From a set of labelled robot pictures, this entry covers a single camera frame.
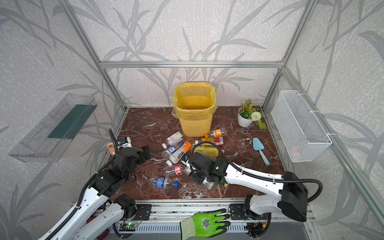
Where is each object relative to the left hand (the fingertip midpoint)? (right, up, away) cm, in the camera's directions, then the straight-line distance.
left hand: (144, 145), depth 76 cm
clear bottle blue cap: (+7, -8, +17) cm, 20 cm away
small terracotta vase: (-23, -2, +9) cm, 25 cm away
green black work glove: (+31, -37, -6) cm, 48 cm away
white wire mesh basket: (+72, +6, -15) cm, 73 cm away
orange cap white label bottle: (+19, -5, +16) cm, 25 cm away
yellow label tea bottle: (+33, -6, +14) cm, 36 cm away
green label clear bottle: (+33, -20, -2) cm, 38 cm away
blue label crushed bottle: (+9, -21, +3) cm, 23 cm away
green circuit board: (-6, -38, -5) cm, 38 cm away
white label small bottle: (+11, 0, +21) cm, 24 cm away
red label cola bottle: (+14, -16, +7) cm, 22 cm away
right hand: (+25, -12, +2) cm, 28 cm away
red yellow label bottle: (+40, -1, +20) cm, 44 cm away
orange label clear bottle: (+40, +4, +23) cm, 47 cm away
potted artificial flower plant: (+61, +17, +26) cm, 69 cm away
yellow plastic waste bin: (+24, +24, +29) cm, 45 cm away
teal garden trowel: (+67, -5, +22) cm, 71 cm away
